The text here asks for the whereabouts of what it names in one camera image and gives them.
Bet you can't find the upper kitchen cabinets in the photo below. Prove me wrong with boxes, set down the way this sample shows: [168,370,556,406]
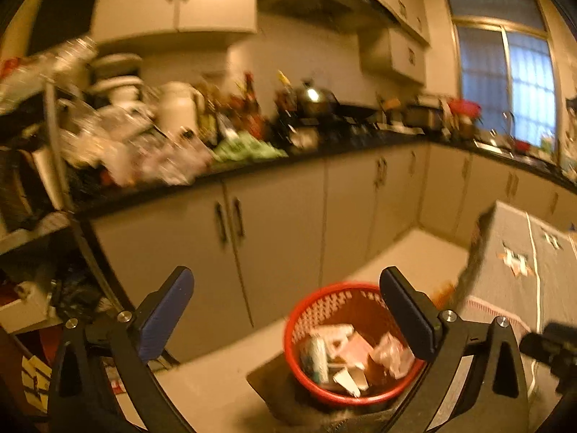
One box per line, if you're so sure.
[90,0,432,87]

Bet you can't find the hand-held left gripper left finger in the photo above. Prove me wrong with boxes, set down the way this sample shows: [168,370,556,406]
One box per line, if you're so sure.
[46,266,196,433]

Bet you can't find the sink faucet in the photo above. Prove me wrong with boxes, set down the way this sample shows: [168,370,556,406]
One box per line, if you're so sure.
[502,110,519,141]

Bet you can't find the green vegetable bag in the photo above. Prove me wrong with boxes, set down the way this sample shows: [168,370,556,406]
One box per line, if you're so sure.
[212,131,290,163]

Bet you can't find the lidded cooking pot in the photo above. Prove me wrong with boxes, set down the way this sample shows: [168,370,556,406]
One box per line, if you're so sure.
[295,81,339,118]

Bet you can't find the cluster of condiment bottles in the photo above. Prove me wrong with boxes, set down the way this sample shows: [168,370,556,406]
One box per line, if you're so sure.
[203,70,299,145]

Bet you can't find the window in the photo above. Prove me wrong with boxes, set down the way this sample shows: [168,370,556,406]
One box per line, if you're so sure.
[444,0,560,145]

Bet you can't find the stack of white bowls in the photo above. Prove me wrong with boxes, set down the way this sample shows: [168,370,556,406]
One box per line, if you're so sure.
[88,52,145,105]

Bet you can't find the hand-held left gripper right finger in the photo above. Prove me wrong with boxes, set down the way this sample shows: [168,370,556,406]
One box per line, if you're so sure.
[379,266,529,433]

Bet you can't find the grey tablecloth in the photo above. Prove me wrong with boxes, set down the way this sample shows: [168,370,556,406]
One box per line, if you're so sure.
[451,201,577,421]

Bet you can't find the kitchen cabinets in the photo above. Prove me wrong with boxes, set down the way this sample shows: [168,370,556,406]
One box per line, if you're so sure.
[90,0,432,87]
[88,140,577,367]

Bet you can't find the metal storage rack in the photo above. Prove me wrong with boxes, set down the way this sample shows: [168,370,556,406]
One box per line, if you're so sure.
[0,36,150,254]

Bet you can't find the black kitchen countertop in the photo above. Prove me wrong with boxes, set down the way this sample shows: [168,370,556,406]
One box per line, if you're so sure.
[72,131,577,215]

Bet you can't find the pile of plastic bags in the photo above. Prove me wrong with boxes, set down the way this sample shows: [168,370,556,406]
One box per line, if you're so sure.
[58,113,213,188]

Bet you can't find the steel kitchen appliance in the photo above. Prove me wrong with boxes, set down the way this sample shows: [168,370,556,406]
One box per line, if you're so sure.
[403,99,445,130]

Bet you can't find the pink box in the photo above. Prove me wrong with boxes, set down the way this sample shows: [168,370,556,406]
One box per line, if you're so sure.
[334,331,375,369]

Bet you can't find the lower kitchen cabinets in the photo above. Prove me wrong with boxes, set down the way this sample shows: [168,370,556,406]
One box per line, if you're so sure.
[88,140,577,367]

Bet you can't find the black wok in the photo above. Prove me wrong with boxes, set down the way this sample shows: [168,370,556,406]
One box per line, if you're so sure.
[336,101,380,123]

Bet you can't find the red basin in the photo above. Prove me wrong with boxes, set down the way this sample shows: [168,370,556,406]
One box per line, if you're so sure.
[448,98,483,121]

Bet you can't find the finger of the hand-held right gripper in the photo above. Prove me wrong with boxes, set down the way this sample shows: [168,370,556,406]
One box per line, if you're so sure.
[519,331,563,366]

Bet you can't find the white thermos jug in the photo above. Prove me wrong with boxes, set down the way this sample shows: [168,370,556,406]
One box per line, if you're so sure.
[155,81,206,139]

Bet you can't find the white medicine box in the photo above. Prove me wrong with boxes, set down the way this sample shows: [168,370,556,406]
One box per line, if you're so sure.
[316,323,355,348]

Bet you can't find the yellow black card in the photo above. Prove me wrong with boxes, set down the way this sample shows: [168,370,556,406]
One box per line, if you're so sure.
[20,354,55,416]

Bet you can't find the red plastic basket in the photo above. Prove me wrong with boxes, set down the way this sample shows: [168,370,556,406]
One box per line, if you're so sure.
[284,282,427,407]

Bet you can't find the green tissue packet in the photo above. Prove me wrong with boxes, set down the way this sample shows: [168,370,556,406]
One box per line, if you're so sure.
[300,334,330,384]

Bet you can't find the white cardboard scrap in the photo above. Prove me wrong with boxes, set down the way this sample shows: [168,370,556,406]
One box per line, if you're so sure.
[327,367,371,399]

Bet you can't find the red print plastic wrapper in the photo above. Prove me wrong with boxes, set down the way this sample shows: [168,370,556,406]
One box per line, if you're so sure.
[372,331,416,380]

